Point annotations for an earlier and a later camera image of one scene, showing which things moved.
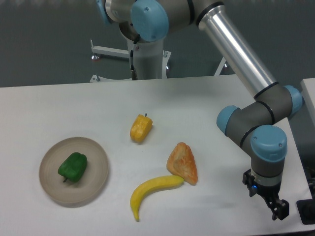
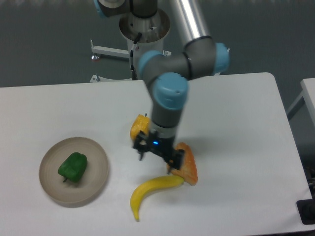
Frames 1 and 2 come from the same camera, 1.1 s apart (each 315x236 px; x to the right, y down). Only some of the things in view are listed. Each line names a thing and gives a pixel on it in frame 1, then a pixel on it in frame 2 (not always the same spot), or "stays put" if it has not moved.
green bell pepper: [73, 167] stays put
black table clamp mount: [306, 208] stays put
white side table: [308, 88] stays put
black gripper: [280, 207] -> [163, 145]
